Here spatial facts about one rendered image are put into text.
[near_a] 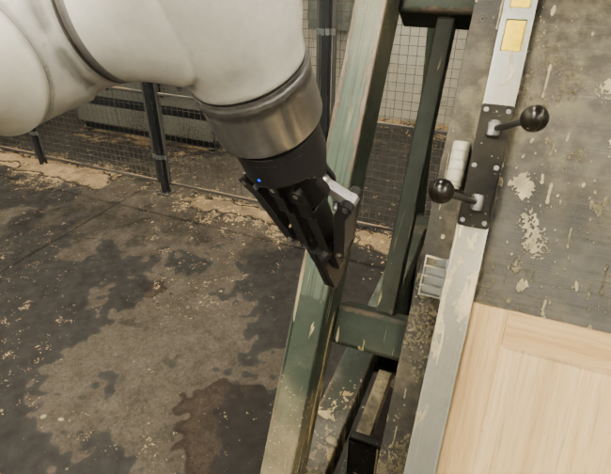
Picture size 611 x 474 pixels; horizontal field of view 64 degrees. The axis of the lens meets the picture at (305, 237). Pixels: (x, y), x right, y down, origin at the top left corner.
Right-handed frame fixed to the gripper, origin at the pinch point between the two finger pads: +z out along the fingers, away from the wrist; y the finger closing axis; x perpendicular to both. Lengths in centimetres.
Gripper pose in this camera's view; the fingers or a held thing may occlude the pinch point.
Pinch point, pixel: (329, 260)
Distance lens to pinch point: 55.4
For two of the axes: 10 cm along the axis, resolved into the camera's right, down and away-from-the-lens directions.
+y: -8.3, -2.7, 4.9
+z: 2.7, 5.8, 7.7
